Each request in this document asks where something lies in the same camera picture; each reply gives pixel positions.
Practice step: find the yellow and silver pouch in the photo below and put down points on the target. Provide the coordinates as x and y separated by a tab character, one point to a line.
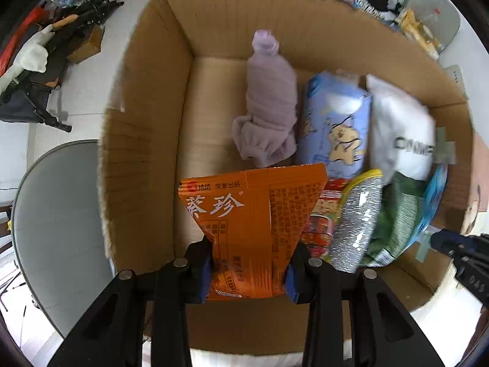
355	221

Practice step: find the green snack packet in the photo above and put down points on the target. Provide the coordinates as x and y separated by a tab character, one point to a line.
397	214

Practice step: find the clear plastic bottle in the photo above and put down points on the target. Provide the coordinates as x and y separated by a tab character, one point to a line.
429	23

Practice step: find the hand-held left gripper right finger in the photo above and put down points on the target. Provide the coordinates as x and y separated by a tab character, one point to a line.
294	286

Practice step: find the yellow plastic bag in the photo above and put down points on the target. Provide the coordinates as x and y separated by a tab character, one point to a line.
408	21

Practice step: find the small cardboard box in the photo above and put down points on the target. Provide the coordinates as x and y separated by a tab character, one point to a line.
89	44

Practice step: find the white plush toy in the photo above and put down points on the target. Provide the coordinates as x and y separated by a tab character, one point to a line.
32	55

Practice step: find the white soft packet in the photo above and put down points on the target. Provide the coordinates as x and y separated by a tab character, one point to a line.
401	122

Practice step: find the blue tissue packet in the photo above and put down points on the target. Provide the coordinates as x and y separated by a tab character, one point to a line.
332	130

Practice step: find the grey round table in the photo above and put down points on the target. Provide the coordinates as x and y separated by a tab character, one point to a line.
53	229

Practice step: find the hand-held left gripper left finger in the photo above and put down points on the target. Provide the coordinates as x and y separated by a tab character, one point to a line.
205	271

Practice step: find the red snack packet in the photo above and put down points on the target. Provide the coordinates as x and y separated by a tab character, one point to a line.
319	225

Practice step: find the grey floor chair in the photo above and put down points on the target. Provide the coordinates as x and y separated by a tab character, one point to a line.
445	19

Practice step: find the black tripod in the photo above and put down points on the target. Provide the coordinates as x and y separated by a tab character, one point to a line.
95	7

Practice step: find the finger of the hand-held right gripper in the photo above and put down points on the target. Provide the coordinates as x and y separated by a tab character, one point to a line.
445	239

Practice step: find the orange snack packet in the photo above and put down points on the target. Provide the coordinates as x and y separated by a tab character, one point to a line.
244	229

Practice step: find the long blue tube packet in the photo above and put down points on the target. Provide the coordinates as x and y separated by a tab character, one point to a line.
435	195

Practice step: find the purple sock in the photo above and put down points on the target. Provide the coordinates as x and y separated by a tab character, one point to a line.
271	95

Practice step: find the black folding cart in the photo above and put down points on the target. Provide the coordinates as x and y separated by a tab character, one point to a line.
23	103

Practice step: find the black and white patterned bag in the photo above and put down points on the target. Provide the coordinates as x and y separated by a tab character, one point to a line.
372	4

